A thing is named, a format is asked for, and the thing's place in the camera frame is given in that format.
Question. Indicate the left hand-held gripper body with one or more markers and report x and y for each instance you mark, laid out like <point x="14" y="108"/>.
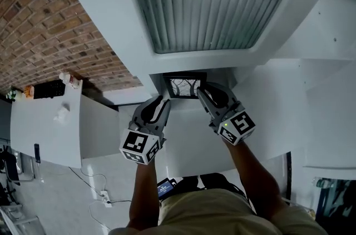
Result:
<point x="144" y="134"/>

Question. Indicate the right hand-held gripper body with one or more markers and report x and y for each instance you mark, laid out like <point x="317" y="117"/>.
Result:
<point x="231" y="120"/>

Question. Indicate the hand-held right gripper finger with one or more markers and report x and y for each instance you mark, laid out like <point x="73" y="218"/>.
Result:
<point x="215" y="89"/>
<point x="202" y="99"/>

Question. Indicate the black picture frame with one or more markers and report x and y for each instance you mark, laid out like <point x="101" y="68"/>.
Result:
<point x="180" y="86"/>

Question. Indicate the person's left forearm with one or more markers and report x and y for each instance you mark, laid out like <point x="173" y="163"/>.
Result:
<point x="146" y="195"/>

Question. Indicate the person's right forearm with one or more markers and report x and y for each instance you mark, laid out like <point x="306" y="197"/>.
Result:
<point x="250" y="178"/>

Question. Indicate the blue screen device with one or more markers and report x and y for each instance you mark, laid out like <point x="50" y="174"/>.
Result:
<point x="165" y="189"/>

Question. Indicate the black waist pack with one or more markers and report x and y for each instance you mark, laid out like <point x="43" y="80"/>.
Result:
<point x="214" y="182"/>

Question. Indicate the white power strip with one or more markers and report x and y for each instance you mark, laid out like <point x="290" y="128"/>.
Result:
<point x="105" y="197"/>

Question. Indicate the crumpled white tissue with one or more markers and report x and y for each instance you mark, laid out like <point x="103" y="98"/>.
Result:
<point x="61" y="114"/>

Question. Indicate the person's beige shirt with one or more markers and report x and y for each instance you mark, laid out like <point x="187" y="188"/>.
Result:
<point x="217" y="214"/>

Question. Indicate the white side table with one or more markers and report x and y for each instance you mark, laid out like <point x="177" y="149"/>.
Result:
<point x="47" y="131"/>

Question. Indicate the black keyboard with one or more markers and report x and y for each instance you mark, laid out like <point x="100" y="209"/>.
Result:
<point x="48" y="89"/>

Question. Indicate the black phone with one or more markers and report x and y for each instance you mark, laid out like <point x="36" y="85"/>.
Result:
<point x="37" y="153"/>

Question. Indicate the orange small object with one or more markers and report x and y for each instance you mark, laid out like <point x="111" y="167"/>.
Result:
<point x="29" y="91"/>

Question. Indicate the grey metal chair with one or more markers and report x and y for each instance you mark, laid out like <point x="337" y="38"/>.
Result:
<point x="14" y="167"/>

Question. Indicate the white flower plant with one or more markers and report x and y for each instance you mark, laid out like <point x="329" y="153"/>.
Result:
<point x="13" y="94"/>

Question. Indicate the dark blue patterned object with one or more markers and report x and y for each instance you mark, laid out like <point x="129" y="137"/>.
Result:
<point x="338" y="206"/>

